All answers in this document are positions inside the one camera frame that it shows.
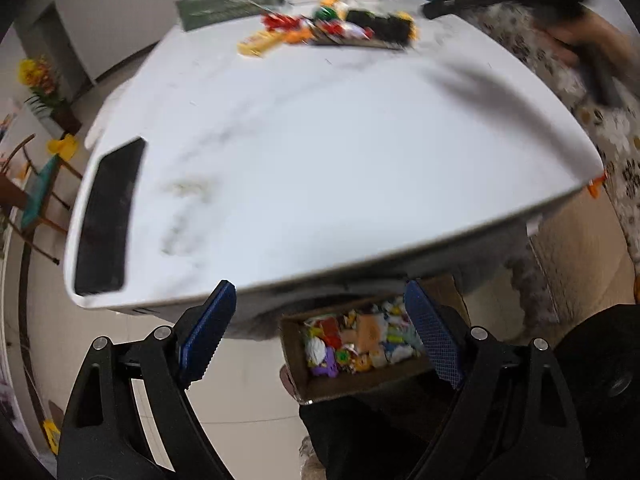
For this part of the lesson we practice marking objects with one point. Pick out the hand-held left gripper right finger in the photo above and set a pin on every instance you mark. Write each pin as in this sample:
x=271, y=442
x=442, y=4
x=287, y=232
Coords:
x=435, y=332

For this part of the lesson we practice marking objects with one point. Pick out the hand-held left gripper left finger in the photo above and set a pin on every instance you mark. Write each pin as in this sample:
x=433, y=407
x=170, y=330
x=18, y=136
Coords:
x=210, y=330

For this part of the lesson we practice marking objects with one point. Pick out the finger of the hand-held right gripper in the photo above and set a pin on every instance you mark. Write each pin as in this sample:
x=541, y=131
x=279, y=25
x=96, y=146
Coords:
x=480, y=5

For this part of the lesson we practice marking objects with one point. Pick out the heap of wrappers and toys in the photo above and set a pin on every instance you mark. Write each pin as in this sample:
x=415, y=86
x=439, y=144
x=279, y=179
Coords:
x=360, y=340

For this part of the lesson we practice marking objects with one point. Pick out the cardboard box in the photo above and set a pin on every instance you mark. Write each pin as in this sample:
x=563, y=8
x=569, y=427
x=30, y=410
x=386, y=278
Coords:
x=350, y=387

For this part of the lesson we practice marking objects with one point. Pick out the person's right hand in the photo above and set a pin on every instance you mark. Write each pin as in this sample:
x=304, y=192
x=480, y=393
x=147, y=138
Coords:
x=612, y=35

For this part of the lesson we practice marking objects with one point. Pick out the white red robot figure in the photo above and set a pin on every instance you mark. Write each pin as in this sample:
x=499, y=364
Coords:
x=352, y=30

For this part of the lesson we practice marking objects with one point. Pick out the person's black pants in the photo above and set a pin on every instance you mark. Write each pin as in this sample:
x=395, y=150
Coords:
x=350, y=435

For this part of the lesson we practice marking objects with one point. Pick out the black rectangular pad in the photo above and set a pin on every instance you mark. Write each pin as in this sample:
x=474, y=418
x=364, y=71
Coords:
x=107, y=220

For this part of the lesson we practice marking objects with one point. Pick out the toy watermelon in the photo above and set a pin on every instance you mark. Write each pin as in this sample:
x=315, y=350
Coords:
x=325, y=13

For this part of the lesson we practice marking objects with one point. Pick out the floral sofa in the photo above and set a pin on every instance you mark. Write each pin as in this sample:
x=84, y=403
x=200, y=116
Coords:
x=620, y=175

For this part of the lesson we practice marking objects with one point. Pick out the red toy figure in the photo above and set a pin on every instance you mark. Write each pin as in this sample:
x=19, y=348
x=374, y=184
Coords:
x=280, y=21

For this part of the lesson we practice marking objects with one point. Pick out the wooden chair teal cushion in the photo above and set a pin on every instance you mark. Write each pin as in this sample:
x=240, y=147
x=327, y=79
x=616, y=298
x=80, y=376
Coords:
x=37, y=192

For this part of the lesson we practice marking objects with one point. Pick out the yellow toy cake slice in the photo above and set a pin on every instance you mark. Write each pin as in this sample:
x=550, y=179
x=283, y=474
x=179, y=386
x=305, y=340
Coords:
x=257, y=44

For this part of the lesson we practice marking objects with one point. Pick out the yellow duck toy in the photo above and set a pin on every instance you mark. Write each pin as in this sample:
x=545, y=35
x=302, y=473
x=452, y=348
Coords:
x=64, y=145

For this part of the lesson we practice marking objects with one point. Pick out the green tissue box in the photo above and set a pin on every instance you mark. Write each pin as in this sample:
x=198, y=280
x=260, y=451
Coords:
x=230, y=0

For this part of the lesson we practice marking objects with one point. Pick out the yellow flowers in dark pot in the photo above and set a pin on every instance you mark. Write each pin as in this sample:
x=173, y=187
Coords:
x=40, y=77

